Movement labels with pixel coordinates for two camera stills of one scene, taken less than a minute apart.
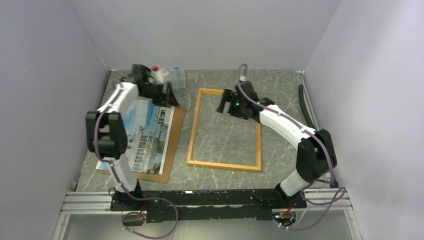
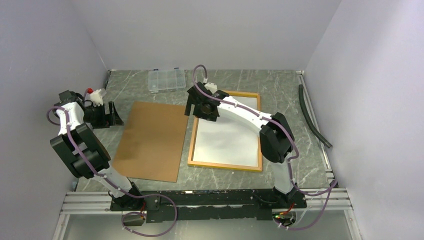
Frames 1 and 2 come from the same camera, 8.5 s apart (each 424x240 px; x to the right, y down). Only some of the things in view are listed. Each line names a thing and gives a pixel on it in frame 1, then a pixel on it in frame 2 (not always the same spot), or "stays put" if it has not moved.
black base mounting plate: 203,204 stays put
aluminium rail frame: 98,203 stays put
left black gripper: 165,99 to 104,121
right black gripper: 230,96 to 195,112
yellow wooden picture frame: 258,166 stays put
